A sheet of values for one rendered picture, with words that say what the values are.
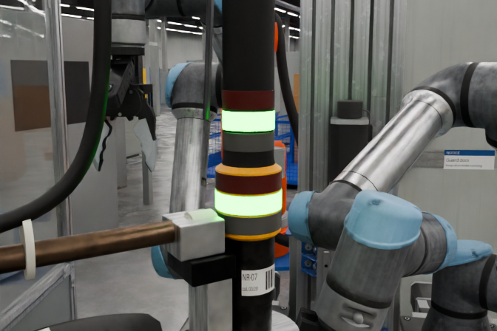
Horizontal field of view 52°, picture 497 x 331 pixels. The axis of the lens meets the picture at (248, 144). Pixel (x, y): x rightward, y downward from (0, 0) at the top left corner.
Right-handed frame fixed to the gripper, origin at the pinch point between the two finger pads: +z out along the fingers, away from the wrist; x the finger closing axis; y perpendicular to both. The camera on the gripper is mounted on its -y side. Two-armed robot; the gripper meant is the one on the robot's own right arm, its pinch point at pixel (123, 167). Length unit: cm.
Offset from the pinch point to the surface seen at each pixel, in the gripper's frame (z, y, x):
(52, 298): 55, 63, 46
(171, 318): 149, 233, 48
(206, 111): -14, -51, -22
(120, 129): 67, 606, 203
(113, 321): 7.9, -37.5, -10.8
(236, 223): -7, -53, -24
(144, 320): 8.7, -35.6, -13.4
